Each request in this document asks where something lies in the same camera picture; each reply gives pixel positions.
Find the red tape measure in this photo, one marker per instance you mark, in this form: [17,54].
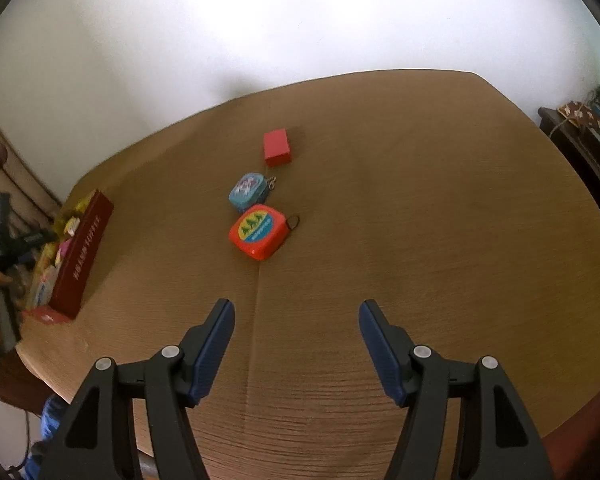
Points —
[257,232]

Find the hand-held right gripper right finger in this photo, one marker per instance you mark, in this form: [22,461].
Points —
[380,350]

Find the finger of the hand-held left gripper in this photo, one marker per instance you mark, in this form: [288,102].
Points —
[32,239]

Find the small red box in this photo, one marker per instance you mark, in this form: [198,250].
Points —
[276,145]

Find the patterned brown cloth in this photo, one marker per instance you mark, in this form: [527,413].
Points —
[582,115]

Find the beige curtain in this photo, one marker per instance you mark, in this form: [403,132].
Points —
[10,175]

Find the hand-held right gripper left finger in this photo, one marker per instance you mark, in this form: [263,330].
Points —
[212,350]

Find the dark red lettered box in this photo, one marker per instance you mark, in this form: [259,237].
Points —
[82,255]

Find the person's blue jeans leg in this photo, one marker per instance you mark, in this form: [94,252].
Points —
[50,420]

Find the yellow packet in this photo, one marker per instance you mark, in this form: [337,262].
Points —
[65,221]

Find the dark wooden cabinet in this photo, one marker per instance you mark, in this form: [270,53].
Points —
[590,170]

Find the wooden table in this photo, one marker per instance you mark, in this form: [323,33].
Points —
[15,380]

